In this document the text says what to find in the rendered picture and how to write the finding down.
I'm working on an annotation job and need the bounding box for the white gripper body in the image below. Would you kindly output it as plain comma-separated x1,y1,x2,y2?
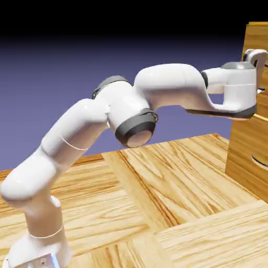
249,49,268,95

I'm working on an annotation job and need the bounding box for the light wood cabinet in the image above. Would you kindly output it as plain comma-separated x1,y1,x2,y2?
225,21,268,204

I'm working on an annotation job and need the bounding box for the curved dark metal handle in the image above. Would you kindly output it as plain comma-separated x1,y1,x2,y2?
251,154,268,171

